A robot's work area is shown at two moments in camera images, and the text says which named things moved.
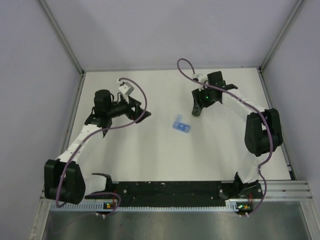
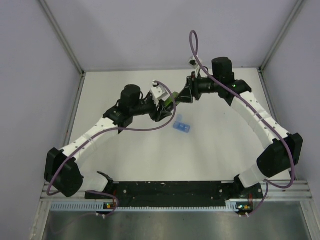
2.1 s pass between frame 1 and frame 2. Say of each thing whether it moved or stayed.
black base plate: stayed
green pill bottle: moved
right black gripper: moved
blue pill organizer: stayed
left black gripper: moved
